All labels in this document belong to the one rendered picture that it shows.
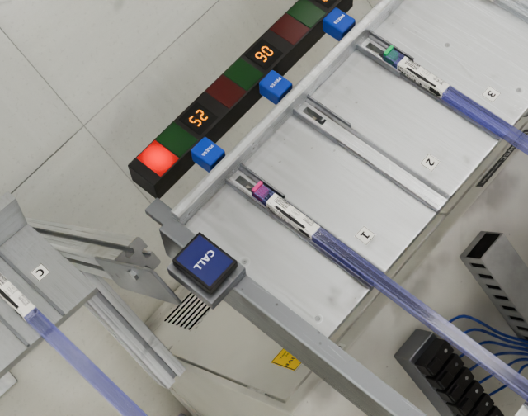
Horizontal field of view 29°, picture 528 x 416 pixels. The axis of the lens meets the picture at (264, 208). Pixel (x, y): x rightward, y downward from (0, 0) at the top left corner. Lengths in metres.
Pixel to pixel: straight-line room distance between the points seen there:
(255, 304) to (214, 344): 0.53
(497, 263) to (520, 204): 0.12
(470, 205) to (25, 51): 0.79
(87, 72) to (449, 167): 0.85
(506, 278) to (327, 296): 0.41
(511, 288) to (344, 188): 0.39
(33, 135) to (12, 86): 0.09
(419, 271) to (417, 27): 0.33
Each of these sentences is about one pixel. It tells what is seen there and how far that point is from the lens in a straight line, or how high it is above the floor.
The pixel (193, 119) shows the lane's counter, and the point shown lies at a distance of 1.13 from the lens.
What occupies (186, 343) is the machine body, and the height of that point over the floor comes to 0.25.
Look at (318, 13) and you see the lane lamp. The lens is 1.20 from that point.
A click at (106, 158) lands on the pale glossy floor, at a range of 1.79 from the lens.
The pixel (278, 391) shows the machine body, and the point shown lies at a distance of 1.32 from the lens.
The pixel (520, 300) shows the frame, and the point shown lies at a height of 0.66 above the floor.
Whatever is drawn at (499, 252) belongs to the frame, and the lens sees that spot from 1.36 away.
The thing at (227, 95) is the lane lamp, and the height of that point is 0.66.
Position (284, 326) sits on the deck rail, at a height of 0.83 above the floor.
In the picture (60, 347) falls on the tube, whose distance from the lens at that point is 0.92.
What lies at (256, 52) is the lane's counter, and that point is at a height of 0.65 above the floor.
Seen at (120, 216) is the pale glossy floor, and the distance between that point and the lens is 1.80.
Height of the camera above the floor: 1.68
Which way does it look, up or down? 61 degrees down
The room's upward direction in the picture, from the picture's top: 95 degrees clockwise
